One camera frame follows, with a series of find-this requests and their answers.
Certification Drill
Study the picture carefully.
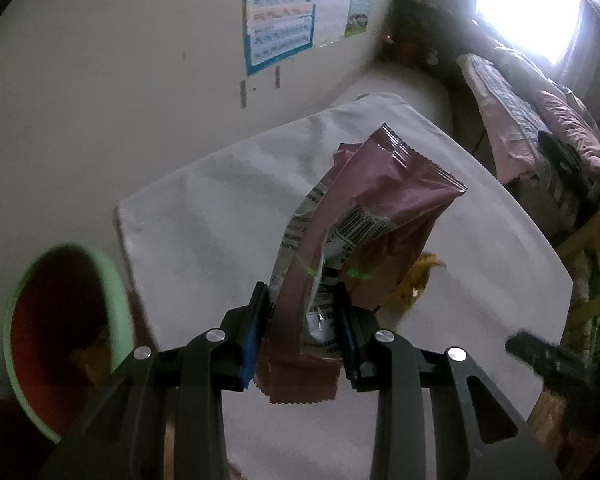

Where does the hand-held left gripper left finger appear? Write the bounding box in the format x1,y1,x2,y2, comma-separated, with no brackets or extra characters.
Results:
39,281,269,480

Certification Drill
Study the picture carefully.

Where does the pink blanket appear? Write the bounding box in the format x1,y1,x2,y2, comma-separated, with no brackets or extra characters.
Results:
532,90,600,176

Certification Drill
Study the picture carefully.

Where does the green round plastic bin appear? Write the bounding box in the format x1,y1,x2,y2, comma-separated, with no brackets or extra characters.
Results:
2,242,136,443

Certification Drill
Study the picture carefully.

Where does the white grid wall poster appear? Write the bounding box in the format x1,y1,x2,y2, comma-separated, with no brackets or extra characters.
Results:
312,0,353,48

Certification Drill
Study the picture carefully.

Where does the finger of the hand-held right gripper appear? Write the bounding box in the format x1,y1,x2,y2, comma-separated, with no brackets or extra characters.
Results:
505,329,596,391

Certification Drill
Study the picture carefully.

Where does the pink snack wrapper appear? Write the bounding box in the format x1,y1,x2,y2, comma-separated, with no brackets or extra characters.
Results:
254,122,468,406

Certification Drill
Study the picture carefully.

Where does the blue chart wall poster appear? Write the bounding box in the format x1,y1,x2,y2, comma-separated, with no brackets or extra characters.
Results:
244,0,316,77

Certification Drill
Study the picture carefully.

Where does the black clothing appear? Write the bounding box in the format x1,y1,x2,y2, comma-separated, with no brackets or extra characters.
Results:
537,130,588,181

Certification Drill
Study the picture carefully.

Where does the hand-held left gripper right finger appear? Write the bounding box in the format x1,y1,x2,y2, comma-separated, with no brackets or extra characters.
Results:
333,281,564,480

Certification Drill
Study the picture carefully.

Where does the bright window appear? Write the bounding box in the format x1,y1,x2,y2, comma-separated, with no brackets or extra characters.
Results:
475,0,586,66

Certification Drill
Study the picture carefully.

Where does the dark shelf unit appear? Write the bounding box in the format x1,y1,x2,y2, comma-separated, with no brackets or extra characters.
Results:
380,0,461,68

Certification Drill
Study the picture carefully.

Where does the bed with plaid sheet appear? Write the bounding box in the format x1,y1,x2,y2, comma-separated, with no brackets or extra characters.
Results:
455,15,600,196

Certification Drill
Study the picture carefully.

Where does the white table cloth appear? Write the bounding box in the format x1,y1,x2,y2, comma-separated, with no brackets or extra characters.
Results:
115,92,576,480

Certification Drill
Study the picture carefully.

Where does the crumpled gold wrapper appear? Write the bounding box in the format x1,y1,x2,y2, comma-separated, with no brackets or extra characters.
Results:
380,252,448,318

